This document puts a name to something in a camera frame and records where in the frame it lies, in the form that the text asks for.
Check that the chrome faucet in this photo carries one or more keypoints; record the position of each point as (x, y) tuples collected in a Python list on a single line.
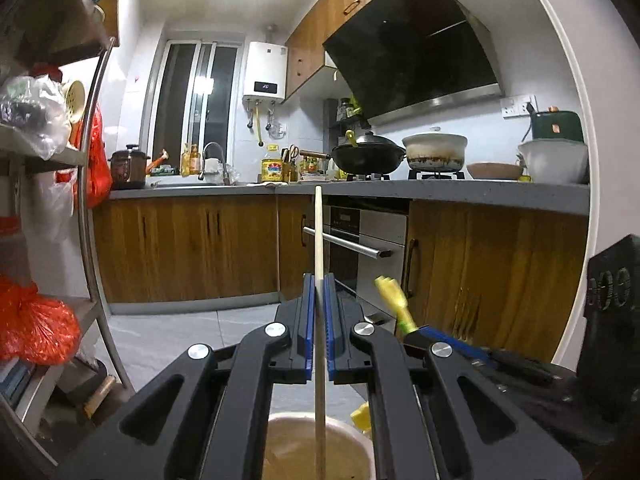
[(226, 172)]

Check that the black wok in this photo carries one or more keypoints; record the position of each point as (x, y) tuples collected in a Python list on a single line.
[(370, 157)]

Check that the white cooking pot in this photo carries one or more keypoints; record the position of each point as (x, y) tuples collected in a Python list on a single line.
[(435, 150)]

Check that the wall socket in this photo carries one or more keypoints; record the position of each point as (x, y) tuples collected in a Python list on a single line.
[(512, 106)]

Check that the built-in steel oven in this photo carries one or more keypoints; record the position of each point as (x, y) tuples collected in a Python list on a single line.
[(385, 230)]

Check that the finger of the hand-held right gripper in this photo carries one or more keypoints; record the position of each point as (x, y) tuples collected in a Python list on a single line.
[(470, 347)]

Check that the wooden wall cabinet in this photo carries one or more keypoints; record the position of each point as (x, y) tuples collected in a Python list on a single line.
[(111, 10)]

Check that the brown bowl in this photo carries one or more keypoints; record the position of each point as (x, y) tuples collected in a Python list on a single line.
[(492, 170)]

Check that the green kettle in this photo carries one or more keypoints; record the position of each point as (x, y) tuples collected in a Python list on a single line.
[(557, 125)]

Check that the yellow oil bottle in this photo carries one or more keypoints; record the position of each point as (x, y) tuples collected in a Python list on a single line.
[(272, 167)]

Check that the metal shelf rack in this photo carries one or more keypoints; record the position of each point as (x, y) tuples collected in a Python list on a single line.
[(86, 240)]

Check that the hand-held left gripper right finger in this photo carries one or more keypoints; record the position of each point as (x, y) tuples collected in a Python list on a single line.
[(330, 330)]

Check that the white plastic bag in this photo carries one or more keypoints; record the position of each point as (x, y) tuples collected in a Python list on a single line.
[(55, 205)]

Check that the yellow slotted ladle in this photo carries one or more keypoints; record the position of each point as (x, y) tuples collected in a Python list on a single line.
[(74, 100)]

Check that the crumpled red plastic bag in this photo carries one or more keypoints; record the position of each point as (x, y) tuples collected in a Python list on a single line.
[(40, 325)]

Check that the black range hood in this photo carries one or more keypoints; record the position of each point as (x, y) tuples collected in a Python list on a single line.
[(410, 45)]

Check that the white water heater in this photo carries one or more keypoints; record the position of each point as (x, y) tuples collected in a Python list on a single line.
[(265, 65)]

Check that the wooden lower cabinets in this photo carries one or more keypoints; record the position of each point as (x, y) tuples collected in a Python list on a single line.
[(190, 245)]

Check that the hanging red plastic bag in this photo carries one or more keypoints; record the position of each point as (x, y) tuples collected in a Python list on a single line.
[(97, 170)]

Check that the kitchen window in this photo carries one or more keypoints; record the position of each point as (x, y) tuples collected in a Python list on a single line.
[(170, 100)]

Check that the gas stove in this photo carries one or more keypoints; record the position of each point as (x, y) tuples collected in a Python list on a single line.
[(435, 176)]

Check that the large white bowl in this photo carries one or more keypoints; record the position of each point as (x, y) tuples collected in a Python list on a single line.
[(555, 160)]

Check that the clear plastic bag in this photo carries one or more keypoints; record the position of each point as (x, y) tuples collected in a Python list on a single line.
[(35, 120)]

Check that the wooden chopstick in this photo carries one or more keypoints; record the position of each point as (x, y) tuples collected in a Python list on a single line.
[(320, 240)]

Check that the amber glass bottle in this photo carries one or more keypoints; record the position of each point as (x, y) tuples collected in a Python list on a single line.
[(190, 162)]

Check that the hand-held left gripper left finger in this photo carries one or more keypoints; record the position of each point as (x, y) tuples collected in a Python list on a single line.
[(310, 330)]

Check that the grey countertop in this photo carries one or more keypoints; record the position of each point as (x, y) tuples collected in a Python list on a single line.
[(500, 192)]

